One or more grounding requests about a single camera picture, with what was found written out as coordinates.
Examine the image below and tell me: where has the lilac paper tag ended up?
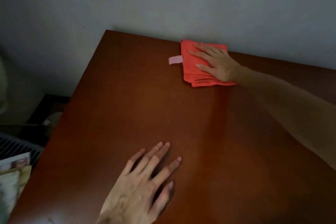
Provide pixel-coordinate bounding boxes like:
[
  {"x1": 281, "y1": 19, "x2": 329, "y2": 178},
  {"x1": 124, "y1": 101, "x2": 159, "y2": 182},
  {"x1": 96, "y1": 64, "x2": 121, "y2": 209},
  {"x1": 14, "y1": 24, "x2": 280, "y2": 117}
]
[{"x1": 168, "y1": 55, "x2": 184, "y2": 65}]

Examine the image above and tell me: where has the person's right hand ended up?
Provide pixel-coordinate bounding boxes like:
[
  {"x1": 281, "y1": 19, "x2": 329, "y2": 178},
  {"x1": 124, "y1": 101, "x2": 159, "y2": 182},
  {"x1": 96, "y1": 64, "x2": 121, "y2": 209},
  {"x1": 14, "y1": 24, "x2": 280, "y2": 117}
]
[{"x1": 188, "y1": 42, "x2": 241, "y2": 83}]

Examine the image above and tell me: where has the white glossy booklet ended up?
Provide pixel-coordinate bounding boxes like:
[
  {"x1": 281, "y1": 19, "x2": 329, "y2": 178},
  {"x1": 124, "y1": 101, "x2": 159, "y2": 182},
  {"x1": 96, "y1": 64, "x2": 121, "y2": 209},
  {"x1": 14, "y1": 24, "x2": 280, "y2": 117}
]
[{"x1": 0, "y1": 152, "x2": 33, "y2": 216}]

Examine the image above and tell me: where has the reddish brown wooden table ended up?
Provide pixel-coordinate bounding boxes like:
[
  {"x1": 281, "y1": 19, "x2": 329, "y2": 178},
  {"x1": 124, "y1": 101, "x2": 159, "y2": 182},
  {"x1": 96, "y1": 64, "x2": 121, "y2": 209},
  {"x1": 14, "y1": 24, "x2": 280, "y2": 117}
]
[{"x1": 6, "y1": 29, "x2": 336, "y2": 224}]

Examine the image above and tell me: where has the cream patterned booklet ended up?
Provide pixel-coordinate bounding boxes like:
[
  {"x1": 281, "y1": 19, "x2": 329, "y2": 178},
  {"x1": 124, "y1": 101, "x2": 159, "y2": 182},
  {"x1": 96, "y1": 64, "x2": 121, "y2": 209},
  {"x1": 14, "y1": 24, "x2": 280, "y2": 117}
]
[{"x1": 0, "y1": 170, "x2": 21, "y2": 216}]

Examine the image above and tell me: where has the person's left hand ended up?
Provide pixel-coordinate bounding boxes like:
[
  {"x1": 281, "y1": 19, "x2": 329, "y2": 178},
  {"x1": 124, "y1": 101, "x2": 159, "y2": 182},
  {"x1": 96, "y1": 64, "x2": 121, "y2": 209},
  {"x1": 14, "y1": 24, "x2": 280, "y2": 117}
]
[{"x1": 96, "y1": 141, "x2": 182, "y2": 224}]

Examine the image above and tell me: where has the pale round floor object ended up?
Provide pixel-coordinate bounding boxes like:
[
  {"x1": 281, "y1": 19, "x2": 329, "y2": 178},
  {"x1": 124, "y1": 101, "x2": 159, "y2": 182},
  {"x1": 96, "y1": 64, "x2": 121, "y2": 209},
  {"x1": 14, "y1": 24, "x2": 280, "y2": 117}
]
[{"x1": 43, "y1": 112, "x2": 63, "y2": 130}]

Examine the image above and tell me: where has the person's right forearm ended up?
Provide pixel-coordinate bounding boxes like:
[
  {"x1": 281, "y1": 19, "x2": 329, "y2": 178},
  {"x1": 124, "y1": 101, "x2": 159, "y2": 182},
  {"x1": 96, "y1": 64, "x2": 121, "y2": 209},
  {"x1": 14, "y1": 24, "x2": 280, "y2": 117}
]
[{"x1": 233, "y1": 66, "x2": 336, "y2": 170}]

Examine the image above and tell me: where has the orange cloth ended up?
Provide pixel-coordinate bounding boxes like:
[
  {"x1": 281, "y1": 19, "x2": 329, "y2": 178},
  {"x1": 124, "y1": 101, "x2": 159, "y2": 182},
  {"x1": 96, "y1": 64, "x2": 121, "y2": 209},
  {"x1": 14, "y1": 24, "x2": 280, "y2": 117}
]
[{"x1": 180, "y1": 39, "x2": 237, "y2": 88}]

